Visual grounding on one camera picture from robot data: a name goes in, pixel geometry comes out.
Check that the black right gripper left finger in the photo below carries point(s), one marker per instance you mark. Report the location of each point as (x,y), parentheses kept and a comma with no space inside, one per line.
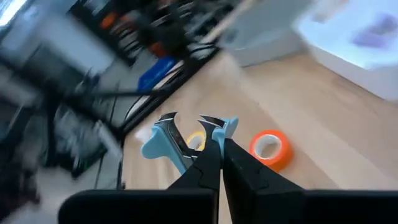
(186,205)

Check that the light blue staple remover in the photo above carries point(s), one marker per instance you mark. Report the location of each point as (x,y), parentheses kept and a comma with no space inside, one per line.
(161,146)

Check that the yellow tape roll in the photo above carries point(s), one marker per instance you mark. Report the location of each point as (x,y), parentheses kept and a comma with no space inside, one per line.
(196,137)

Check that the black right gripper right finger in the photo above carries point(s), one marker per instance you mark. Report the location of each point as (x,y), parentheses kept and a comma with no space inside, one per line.
(264,205)

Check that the white plastic storage bin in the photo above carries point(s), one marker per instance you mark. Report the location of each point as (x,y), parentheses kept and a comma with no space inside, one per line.
(373,81)

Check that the orange tape roll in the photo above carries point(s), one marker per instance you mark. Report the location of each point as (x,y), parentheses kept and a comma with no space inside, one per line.
(284,152)

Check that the grey plastic storage bin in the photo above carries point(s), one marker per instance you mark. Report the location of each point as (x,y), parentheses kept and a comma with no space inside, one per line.
(264,37)

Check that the black aluminium rig frame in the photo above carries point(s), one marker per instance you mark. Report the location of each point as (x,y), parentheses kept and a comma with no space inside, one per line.
(161,93)

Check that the shelf of parts bins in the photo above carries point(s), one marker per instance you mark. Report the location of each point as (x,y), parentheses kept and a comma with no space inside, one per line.
(124,18)

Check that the blue plastic crate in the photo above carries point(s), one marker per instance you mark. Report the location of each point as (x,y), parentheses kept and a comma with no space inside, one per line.
(155,74)

